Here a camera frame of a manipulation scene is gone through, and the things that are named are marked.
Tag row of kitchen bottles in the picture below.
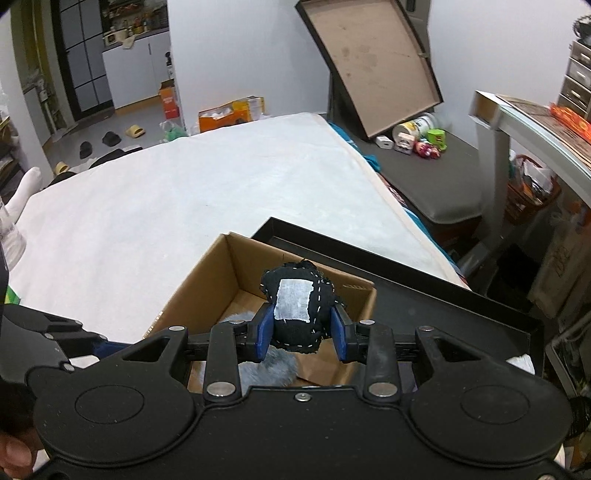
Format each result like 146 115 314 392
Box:
102 0 169 33

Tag open orange cardboard box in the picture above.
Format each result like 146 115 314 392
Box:
198 96 266 134

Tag red printed packet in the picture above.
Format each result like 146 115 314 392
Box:
549 104 591 137

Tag tall orange carton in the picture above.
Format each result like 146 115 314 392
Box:
158 79 178 124

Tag brown patterned desk mat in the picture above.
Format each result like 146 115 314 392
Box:
496 95 591 153

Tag grey padded bench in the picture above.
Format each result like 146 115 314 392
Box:
365 111 483 222

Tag white jar yellow label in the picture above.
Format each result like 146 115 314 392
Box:
392 113 438 144

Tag grey fluffy soft toy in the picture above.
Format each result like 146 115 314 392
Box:
217 311 301 386

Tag green plastic bag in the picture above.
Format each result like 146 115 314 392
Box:
159 121 189 144

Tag black framed brown board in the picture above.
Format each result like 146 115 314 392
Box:
294 0 444 141

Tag person's left hand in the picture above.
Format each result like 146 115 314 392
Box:
0 433 34 480

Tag grey glass-top desk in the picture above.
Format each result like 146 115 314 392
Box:
470 90 591 296

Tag black plastic tray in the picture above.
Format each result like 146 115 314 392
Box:
252 217 546 393

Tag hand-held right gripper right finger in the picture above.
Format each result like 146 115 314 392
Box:
330 305 481 400

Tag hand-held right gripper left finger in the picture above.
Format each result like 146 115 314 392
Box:
121 304 274 398

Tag black stitched soft toy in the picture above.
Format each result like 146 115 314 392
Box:
261 260 345 354

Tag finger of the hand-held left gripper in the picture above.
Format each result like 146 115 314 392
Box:
55 332 136 368
28 307 86 340

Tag white towel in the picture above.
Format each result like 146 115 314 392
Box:
508 353 536 374

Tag white plastic wrapped bundle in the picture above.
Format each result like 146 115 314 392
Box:
0 166 43 278

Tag black clothes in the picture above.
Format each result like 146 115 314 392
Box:
44 145 144 188

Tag red wire basket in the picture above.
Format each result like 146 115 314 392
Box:
505 154 561 224

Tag brown cardboard box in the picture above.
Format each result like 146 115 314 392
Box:
142 233 377 393

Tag black framed glass door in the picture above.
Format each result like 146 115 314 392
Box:
46 0 115 121

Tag white mattress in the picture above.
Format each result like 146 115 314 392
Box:
9 112 472 344

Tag teal patterned sheet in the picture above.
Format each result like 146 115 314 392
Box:
330 121 455 259

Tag grey drawer unit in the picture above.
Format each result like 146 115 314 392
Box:
556 39 591 116

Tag white kitchen cabinet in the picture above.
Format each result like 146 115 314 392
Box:
102 28 172 112

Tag beige tote bag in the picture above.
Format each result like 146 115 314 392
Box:
529 203 587 319

